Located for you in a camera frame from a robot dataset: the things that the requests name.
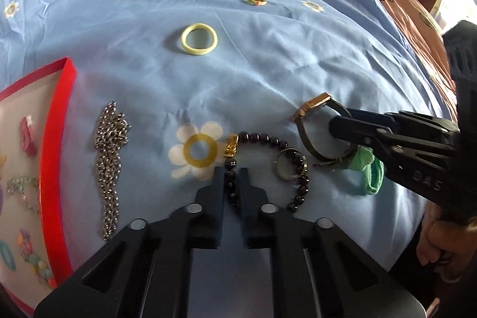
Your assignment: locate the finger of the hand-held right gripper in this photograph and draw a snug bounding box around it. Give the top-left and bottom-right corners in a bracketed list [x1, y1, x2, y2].
[337, 106, 401, 127]
[329, 116, 392, 155]

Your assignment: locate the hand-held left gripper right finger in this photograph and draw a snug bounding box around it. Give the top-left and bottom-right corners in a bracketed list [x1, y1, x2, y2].
[238, 167, 425, 318]

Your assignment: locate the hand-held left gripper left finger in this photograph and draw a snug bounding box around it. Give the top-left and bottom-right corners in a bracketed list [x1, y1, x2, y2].
[33, 166, 228, 318]

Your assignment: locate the gold wristwatch with dark strap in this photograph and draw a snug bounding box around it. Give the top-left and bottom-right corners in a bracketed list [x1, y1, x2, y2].
[292, 92, 354, 167]

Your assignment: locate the black bead bracelet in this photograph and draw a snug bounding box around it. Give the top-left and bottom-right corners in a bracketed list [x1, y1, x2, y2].
[224, 131, 310, 212]

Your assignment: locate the red cardboard box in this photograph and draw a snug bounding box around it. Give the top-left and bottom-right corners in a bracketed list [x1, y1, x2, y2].
[0, 57, 77, 317]

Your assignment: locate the colourful bead bracelet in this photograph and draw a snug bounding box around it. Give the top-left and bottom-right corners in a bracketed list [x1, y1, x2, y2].
[17, 229, 55, 289]

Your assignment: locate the clear crystal bracelet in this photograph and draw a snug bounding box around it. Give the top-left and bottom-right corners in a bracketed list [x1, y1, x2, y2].
[7, 174, 41, 213]

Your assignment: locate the red hair clip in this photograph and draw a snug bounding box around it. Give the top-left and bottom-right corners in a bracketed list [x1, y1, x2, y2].
[19, 116, 38, 156]

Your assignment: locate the teal hair tie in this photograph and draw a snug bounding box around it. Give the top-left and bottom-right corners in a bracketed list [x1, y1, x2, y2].
[0, 241, 17, 271]

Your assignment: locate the person's right hand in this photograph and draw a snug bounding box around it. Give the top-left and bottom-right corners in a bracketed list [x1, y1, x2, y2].
[417, 206, 477, 283]

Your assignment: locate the blue floral bedsheet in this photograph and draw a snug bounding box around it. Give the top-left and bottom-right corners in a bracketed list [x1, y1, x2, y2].
[0, 0, 461, 318]

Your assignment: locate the pink printed blanket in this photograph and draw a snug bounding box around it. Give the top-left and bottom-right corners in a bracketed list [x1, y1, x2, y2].
[335, 0, 459, 110]

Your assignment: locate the green hair tie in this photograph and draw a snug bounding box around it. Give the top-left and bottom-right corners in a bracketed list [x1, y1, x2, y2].
[348, 147, 385, 196]

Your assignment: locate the metal ring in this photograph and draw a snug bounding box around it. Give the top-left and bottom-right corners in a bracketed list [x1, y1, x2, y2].
[275, 148, 308, 180]

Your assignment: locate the silver metal chain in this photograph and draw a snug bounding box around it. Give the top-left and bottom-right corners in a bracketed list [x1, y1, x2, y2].
[94, 101, 132, 241]

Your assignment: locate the yellow hair tie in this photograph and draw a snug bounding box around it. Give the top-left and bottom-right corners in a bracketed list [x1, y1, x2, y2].
[181, 24, 218, 57]

